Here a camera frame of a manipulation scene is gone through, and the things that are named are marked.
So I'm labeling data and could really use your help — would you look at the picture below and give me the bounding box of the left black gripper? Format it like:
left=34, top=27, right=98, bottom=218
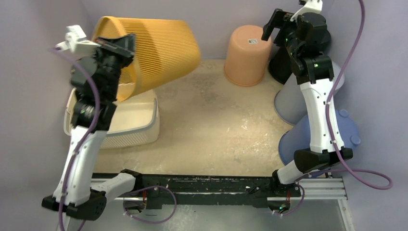
left=91, top=33, right=137, bottom=99

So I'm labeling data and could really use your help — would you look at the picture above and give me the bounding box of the orange capybara bin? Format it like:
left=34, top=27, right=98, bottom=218
left=224, top=25, right=272, bottom=87

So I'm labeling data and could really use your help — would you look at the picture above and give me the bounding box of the black plastic bin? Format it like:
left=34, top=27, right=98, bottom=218
left=268, top=28, right=332, bottom=85

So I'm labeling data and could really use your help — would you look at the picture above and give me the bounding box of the yellow mesh basket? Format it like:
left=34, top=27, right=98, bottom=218
left=92, top=16, right=201, bottom=102

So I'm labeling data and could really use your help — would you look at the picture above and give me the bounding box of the white mesh basket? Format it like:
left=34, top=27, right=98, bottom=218
left=64, top=88, right=161, bottom=150

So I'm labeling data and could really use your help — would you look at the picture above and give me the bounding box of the grey plastic bin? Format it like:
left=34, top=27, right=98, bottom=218
left=274, top=62, right=344, bottom=125

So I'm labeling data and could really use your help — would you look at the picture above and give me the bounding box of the blue plastic bucket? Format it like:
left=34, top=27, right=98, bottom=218
left=278, top=109, right=361, bottom=165

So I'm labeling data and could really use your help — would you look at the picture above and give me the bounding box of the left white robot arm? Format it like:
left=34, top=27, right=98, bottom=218
left=41, top=33, right=136, bottom=221

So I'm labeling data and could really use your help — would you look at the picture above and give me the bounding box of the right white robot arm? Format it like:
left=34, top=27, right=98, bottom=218
left=261, top=9, right=353, bottom=196

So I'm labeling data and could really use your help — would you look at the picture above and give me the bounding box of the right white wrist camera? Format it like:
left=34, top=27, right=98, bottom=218
left=290, top=0, right=323, bottom=22

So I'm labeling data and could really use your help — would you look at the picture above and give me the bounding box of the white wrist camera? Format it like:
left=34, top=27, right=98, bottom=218
left=290, top=0, right=323, bottom=22
left=54, top=25, right=100, bottom=54

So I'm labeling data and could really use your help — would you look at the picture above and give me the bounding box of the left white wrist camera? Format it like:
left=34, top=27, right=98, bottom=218
left=54, top=25, right=100, bottom=54

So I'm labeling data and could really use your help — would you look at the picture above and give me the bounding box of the aluminium mounting rail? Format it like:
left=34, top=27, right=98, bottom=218
left=90, top=177, right=348, bottom=202

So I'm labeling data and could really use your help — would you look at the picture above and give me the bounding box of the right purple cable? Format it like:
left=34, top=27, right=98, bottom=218
left=271, top=0, right=393, bottom=218

